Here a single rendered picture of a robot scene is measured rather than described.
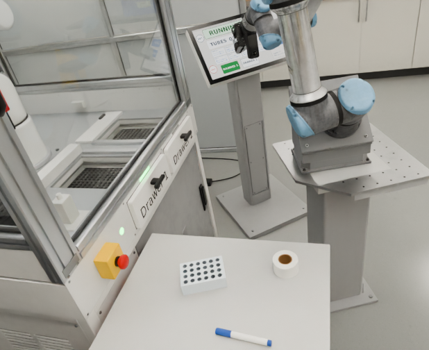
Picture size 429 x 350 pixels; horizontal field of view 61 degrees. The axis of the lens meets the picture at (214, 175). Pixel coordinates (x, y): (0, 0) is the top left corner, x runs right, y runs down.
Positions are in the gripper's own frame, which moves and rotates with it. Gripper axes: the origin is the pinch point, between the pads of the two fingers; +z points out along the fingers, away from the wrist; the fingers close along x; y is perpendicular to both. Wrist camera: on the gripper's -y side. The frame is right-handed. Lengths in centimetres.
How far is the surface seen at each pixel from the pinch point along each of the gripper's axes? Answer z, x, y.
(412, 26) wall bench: 123, -238, 27
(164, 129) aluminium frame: -14, 48, -26
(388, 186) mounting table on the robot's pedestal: -39, -13, -77
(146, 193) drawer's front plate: -26, 64, -48
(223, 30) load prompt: 14.9, -4.1, 19.5
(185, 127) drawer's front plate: -0.7, 36.7, -24.7
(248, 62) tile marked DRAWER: 14.8, -10.1, 0.1
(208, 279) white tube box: -47, 58, -78
